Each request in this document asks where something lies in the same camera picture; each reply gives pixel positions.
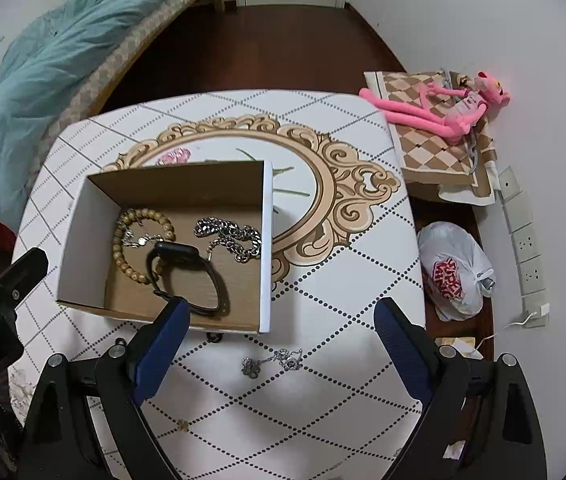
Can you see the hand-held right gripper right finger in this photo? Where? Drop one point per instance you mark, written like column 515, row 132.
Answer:
column 403, row 350

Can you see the pink plush toy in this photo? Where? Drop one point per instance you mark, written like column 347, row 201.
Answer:
column 488, row 92

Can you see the white patterned tablecloth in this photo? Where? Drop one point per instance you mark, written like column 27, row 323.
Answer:
column 323, row 310

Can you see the teal blanket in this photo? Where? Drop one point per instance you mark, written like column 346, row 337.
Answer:
column 38, row 85

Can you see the white wall power sockets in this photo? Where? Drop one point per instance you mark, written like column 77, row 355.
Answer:
column 525, row 245

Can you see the black smartwatch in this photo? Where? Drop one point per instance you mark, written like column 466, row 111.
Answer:
column 175, row 250

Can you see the cardboard box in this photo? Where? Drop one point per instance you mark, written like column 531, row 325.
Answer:
column 163, row 185

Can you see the brown checked cushion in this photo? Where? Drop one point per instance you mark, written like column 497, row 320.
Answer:
column 428, row 155

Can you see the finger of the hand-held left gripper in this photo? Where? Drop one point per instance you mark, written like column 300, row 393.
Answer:
column 20, row 272

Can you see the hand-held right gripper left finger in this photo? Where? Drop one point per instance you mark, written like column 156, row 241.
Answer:
column 160, row 345

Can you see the small dark clasp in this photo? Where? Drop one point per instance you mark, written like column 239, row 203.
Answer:
column 214, row 337

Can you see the white plastic bag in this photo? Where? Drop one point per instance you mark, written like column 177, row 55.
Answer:
column 443, row 245

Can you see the beige paper packet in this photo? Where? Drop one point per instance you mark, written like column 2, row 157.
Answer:
column 455, row 346

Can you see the beige patterned mattress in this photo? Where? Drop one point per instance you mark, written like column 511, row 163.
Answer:
column 113, row 65

